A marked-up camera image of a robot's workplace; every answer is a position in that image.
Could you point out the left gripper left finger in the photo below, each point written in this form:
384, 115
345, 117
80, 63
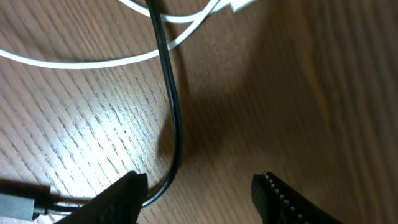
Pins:
118, 204

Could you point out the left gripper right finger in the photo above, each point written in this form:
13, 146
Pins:
278, 203

